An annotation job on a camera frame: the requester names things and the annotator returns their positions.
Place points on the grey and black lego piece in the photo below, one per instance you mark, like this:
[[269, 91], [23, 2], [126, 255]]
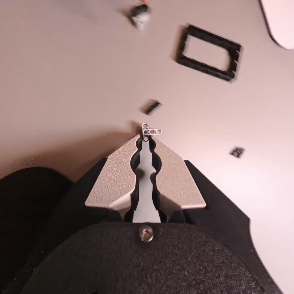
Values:
[[140, 16]]

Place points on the dark cloth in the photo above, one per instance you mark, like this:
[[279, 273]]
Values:
[[27, 195]]

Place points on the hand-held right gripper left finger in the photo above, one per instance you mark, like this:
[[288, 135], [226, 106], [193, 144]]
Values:
[[114, 181]]

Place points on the black rectangular lego frame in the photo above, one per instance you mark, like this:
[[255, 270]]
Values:
[[183, 58]]

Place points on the white stand with clear rods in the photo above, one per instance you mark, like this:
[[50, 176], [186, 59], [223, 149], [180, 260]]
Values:
[[282, 20]]

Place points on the black lego pins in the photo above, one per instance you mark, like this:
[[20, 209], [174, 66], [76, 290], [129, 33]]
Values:
[[237, 152]]

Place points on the short black lego beam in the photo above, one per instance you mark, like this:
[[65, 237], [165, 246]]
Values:
[[151, 106]]

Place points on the white t-shaped lego beam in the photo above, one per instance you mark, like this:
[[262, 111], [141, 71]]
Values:
[[152, 131]]

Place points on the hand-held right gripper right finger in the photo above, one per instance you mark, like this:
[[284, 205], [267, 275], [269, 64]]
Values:
[[176, 183]]

